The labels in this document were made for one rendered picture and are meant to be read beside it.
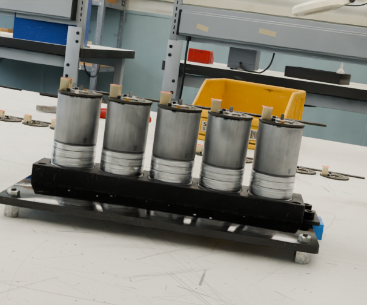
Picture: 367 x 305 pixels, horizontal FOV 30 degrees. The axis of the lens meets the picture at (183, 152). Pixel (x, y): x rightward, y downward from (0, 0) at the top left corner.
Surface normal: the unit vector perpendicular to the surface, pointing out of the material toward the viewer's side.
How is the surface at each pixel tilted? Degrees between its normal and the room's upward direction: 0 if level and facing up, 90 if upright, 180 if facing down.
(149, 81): 90
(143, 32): 90
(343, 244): 0
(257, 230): 0
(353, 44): 90
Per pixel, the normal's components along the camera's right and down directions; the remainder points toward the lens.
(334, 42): -0.25, 0.13
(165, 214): 0.14, -0.98
